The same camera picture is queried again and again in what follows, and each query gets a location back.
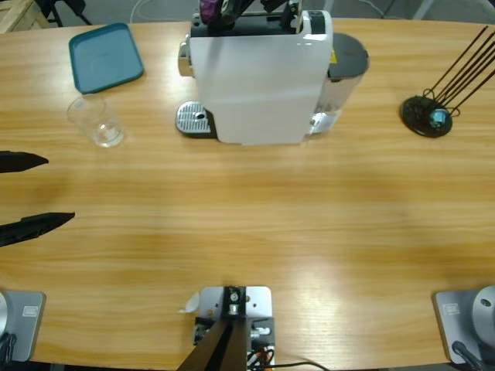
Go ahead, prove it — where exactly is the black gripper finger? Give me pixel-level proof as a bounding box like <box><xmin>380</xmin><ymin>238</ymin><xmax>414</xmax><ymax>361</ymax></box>
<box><xmin>0</xmin><ymin>151</ymin><xmax>50</xmax><ymax>174</ymax></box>
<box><xmin>0</xmin><ymin>211</ymin><xmax>76</xmax><ymax>248</ymax></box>
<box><xmin>210</xmin><ymin>0</ymin><xmax>254</xmax><ymax>30</ymax></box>

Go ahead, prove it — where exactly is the purple coffee capsule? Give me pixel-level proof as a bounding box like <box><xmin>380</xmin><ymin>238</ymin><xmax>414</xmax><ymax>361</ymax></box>
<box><xmin>199</xmin><ymin>0</ymin><xmax>220</xmax><ymax>25</ymax></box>

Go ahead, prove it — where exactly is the white capsule coffee machine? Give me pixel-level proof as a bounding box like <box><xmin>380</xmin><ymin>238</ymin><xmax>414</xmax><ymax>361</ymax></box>
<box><xmin>176</xmin><ymin>0</ymin><xmax>370</xmax><ymax>148</ymax></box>

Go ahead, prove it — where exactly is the clear glass cup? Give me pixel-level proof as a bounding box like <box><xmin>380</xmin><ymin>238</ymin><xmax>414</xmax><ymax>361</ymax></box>
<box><xmin>66</xmin><ymin>94</ymin><xmax>125</xmax><ymax>149</ymax></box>

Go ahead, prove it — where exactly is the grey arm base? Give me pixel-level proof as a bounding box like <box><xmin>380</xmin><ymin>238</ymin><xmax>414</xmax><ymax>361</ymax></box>
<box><xmin>0</xmin><ymin>290</ymin><xmax>46</xmax><ymax>362</ymax></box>
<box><xmin>432</xmin><ymin>284</ymin><xmax>495</xmax><ymax>365</ymax></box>

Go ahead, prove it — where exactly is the teal plastic tray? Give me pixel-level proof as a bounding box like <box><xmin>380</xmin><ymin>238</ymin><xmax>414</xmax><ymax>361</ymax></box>
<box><xmin>68</xmin><ymin>22</ymin><xmax>145</xmax><ymax>96</ymax></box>

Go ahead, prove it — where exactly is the wooden crate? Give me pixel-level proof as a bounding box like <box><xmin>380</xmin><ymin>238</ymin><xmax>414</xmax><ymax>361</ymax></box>
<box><xmin>0</xmin><ymin>0</ymin><xmax>51</xmax><ymax>35</ymax></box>

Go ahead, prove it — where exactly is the grey metal leg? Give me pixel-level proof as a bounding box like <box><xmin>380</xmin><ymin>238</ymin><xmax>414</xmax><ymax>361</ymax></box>
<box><xmin>413</xmin><ymin>0</ymin><xmax>434</xmax><ymax>20</ymax></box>

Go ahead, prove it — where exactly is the black chair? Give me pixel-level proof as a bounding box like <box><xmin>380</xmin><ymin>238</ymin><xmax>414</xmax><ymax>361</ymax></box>
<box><xmin>36</xmin><ymin>0</ymin><xmax>94</xmax><ymax>28</ymax></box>

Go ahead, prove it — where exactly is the white paper tag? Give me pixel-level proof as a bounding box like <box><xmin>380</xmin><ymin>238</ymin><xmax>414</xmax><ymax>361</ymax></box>
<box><xmin>177</xmin><ymin>291</ymin><xmax>201</xmax><ymax>314</ymax></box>

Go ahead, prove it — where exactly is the black capsule holder with rods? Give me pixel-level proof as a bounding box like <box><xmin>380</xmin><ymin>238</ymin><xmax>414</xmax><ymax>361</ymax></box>
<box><xmin>399</xmin><ymin>25</ymin><xmax>495</xmax><ymax>138</ymax></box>

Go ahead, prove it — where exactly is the white floor cable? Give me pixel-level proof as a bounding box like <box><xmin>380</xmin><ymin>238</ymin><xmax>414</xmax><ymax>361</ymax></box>
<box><xmin>129</xmin><ymin>0</ymin><xmax>181</xmax><ymax>22</ymax></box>
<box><xmin>363</xmin><ymin>0</ymin><xmax>396</xmax><ymax>19</ymax></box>

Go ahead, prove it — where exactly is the black base cable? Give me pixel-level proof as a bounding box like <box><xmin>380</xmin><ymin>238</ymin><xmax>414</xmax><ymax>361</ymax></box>
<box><xmin>0</xmin><ymin>332</ymin><xmax>19</xmax><ymax>364</ymax></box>
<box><xmin>450</xmin><ymin>339</ymin><xmax>484</xmax><ymax>371</ymax></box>

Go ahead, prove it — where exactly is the dark camera post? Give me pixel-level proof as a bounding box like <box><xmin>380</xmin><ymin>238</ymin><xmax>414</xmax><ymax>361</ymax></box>
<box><xmin>179</xmin><ymin>285</ymin><xmax>248</xmax><ymax>371</ymax></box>

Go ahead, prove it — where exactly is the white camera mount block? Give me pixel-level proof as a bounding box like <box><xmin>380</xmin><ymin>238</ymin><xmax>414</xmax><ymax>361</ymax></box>
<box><xmin>193</xmin><ymin>284</ymin><xmax>276</xmax><ymax>366</ymax></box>

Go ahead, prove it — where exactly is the orange cable bundle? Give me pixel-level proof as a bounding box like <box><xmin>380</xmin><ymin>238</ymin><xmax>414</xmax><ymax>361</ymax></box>
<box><xmin>247</xmin><ymin>345</ymin><xmax>276</xmax><ymax>366</ymax></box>

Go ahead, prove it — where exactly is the black mount cable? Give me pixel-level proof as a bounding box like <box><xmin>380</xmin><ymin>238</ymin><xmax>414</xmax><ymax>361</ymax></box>
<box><xmin>270</xmin><ymin>361</ymin><xmax>329</xmax><ymax>371</ymax></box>

